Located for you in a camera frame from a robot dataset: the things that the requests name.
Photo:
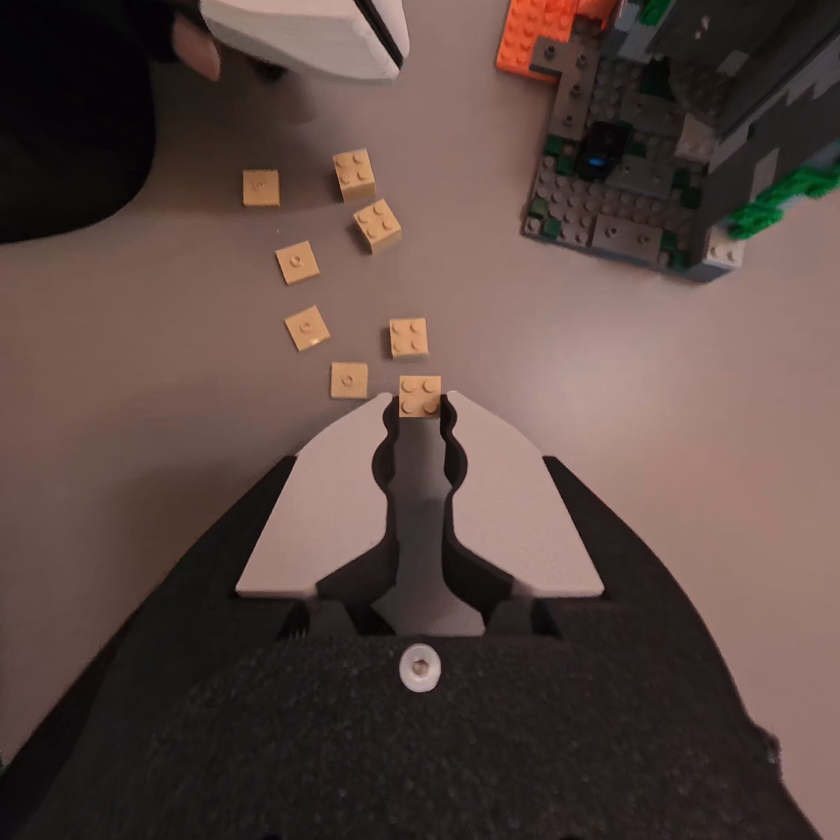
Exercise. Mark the tan two-by-two brick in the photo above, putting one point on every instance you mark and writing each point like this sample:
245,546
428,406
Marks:
355,176
377,226
420,396
409,338

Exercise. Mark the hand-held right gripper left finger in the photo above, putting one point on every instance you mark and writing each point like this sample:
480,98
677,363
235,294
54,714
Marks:
321,525

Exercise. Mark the person's left hand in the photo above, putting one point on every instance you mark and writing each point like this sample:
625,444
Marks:
200,52

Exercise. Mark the grey toy brick building model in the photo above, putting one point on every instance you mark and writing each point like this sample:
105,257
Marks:
656,164

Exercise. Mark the grey desk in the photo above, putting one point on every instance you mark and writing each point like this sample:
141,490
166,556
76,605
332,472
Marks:
590,394

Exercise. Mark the tan square jumper plate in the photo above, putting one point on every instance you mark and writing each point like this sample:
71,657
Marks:
261,188
307,328
349,380
297,262

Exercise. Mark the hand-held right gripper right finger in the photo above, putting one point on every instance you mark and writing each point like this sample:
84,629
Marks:
518,525

